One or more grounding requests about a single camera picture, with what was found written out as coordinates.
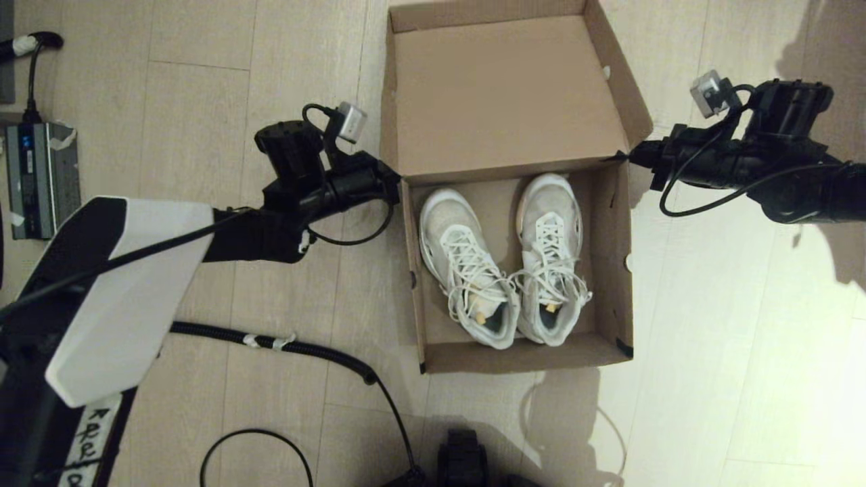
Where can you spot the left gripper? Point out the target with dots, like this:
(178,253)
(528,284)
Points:
(352,182)

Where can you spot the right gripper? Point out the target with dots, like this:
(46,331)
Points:
(703,162)

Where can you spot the white sneaker tan toe edge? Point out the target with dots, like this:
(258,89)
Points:
(551,199)

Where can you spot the black ridged robot part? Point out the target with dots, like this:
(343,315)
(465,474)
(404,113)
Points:
(462,460)

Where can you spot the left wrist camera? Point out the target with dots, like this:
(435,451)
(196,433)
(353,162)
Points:
(352,122)

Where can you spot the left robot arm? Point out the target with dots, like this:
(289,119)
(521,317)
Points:
(128,297)

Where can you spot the dark flat panel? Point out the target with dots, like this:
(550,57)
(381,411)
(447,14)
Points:
(7,54)

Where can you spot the brown cardboard shoe box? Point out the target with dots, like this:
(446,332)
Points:
(500,88)

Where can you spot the grey power supply unit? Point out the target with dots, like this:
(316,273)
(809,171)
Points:
(40,176)

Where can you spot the white sneaker black side mark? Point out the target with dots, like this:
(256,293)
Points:
(450,216)

